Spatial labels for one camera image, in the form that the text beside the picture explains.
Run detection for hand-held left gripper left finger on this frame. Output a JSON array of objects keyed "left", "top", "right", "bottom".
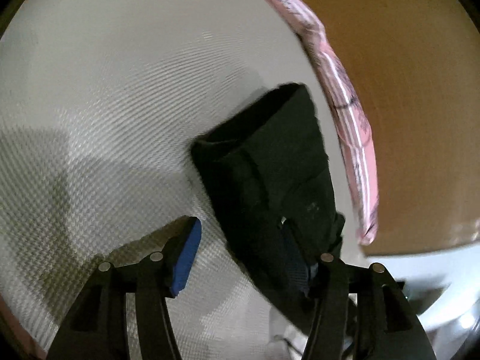
[{"left": 45, "top": 215, "right": 203, "bottom": 360}]

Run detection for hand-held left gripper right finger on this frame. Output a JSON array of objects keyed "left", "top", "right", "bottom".
[{"left": 279, "top": 219, "right": 439, "bottom": 360}]

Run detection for black pants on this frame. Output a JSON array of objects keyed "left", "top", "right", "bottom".
[{"left": 190, "top": 82, "right": 346, "bottom": 314}]

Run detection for pink striped blanket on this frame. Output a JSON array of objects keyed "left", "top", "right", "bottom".
[{"left": 245, "top": 0, "right": 380, "bottom": 247}]

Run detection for white textured mattress cover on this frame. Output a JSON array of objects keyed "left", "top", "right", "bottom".
[{"left": 0, "top": 0, "right": 362, "bottom": 360}]

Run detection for brown wooden board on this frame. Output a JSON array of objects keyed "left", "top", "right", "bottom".
[{"left": 277, "top": 0, "right": 480, "bottom": 257}]

